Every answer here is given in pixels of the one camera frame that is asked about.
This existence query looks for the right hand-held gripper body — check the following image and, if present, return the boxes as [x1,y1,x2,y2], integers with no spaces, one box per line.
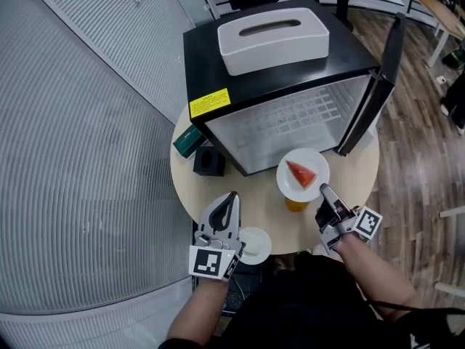
[314,204,384,254]

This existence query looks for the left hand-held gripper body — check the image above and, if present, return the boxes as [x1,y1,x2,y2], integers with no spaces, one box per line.
[187,230,248,281]

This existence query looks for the white round plate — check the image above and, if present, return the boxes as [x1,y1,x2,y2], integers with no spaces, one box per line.
[275,147,331,202]
[238,226,272,266]

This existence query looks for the orange fruit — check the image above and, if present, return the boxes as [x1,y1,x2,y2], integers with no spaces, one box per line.
[284,194,310,213]

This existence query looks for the red watermelon slice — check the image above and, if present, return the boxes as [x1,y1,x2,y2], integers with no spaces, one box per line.
[286,160,318,190]

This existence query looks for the black mini fridge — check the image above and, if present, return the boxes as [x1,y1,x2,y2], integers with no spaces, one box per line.
[182,0,407,177]

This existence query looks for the person's left forearm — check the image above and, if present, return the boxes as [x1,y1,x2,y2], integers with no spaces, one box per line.
[166,276,230,345]

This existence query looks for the person's right forearm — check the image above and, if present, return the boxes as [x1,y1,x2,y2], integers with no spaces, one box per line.
[332,230,422,319]

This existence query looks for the black floor crate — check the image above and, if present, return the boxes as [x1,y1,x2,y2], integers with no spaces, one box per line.
[191,263,263,318]

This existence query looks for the black cube holder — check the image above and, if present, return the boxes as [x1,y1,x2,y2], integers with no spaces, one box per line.
[193,146,227,177]

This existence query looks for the dark green box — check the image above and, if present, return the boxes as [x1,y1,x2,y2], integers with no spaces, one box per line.
[172,124,209,159]

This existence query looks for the person's black clothing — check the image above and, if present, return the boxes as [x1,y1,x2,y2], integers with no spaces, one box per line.
[217,251,465,349]

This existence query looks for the yellow warning sticker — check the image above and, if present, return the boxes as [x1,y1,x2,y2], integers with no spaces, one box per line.
[188,87,232,119]

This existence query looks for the white tissue box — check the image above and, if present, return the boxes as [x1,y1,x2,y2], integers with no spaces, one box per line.
[217,7,331,76]

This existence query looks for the wooden desk white legs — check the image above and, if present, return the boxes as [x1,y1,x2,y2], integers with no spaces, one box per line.
[406,0,465,68]

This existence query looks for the black cable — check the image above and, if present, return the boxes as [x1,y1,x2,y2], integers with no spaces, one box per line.
[363,296,465,314]

